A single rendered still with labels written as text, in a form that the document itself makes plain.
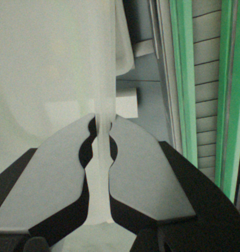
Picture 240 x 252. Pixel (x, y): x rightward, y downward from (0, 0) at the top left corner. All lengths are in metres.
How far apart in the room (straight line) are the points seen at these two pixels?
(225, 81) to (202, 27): 0.10
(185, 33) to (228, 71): 0.12
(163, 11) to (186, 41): 0.09
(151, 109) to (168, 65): 0.20
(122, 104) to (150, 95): 0.10
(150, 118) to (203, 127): 0.17
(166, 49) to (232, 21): 0.10
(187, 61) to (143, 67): 0.23
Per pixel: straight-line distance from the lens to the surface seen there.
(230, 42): 0.33
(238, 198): 0.81
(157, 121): 0.54
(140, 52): 0.46
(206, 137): 0.44
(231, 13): 0.33
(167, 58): 0.35
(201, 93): 0.38
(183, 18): 0.26
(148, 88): 0.49
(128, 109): 0.45
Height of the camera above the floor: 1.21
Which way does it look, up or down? 58 degrees down
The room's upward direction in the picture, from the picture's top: 174 degrees counter-clockwise
